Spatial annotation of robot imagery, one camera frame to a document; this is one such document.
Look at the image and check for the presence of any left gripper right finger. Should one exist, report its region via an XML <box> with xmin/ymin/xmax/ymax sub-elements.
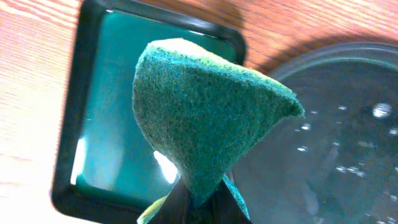
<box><xmin>201</xmin><ymin>180</ymin><xmax>252</xmax><ymax>224</ymax></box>

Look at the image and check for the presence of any round black tray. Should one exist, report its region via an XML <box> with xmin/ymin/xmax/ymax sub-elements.
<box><xmin>233</xmin><ymin>42</ymin><xmax>397</xmax><ymax>224</ymax></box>

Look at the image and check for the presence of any green sponge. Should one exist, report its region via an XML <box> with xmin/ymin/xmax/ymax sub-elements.
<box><xmin>132</xmin><ymin>38</ymin><xmax>305</xmax><ymax>224</ymax></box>

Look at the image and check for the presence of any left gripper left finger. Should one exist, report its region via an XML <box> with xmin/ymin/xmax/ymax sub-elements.
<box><xmin>147</xmin><ymin>179</ymin><xmax>192</xmax><ymax>224</ymax></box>

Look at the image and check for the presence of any rectangular black tray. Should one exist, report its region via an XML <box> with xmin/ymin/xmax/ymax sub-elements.
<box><xmin>52</xmin><ymin>0</ymin><xmax>246</xmax><ymax>224</ymax></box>

